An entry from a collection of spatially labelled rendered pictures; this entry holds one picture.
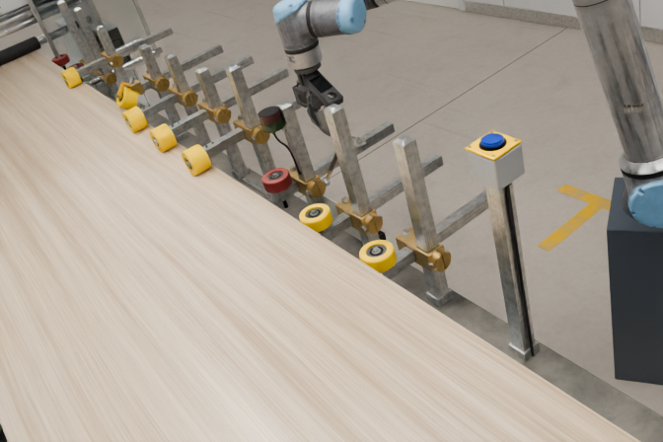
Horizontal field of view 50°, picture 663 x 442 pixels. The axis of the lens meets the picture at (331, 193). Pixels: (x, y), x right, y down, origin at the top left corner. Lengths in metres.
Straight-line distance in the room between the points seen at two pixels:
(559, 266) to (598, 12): 1.44
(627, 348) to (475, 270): 0.76
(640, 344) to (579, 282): 0.52
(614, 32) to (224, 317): 1.02
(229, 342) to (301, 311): 0.16
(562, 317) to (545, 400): 1.41
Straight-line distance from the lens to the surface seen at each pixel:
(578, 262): 2.86
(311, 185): 1.96
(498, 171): 1.25
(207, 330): 1.57
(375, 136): 2.14
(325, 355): 1.40
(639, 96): 1.70
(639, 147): 1.76
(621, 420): 1.48
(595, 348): 2.55
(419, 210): 1.55
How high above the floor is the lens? 1.88
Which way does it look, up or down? 32 degrees down
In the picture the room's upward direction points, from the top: 17 degrees counter-clockwise
